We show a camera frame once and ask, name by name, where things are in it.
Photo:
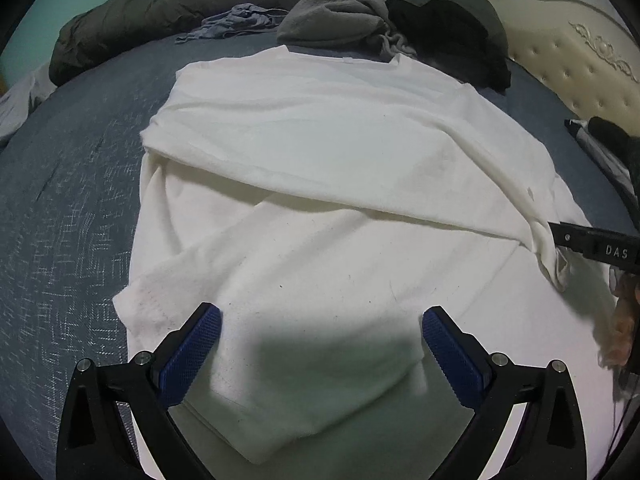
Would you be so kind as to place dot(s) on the light grey pillow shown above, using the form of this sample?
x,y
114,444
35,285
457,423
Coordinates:
x,y
20,105

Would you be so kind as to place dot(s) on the white long-sleeve shirt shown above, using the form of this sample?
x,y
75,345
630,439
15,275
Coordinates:
x,y
325,160

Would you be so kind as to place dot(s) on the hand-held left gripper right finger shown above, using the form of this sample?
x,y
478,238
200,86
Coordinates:
x,y
447,350

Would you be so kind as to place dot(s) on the purple-blue crumpled garment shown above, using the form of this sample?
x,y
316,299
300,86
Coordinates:
x,y
230,22

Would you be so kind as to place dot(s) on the cream tufted headboard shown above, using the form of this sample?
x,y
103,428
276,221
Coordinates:
x,y
565,60

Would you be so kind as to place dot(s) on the grey white folded garment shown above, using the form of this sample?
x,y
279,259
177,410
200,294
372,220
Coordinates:
x,y
597,155

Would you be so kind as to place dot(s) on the person's right hand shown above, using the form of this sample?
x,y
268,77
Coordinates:
x,y
622,320

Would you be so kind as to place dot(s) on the grey sweater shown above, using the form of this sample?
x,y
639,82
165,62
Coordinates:
x,y
330,15

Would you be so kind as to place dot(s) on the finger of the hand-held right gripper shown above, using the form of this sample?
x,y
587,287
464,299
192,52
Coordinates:
x,y
570,237

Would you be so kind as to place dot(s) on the black crumpled garment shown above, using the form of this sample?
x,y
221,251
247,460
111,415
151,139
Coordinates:
x,y
450,35

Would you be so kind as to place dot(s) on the dark grey rolled duvet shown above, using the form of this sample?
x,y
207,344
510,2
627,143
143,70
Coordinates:
x,y
150,15

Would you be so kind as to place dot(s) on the black folded garment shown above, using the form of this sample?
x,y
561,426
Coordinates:
x,y
620,140

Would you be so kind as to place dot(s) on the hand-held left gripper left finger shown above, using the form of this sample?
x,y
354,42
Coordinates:
x,y
192,350

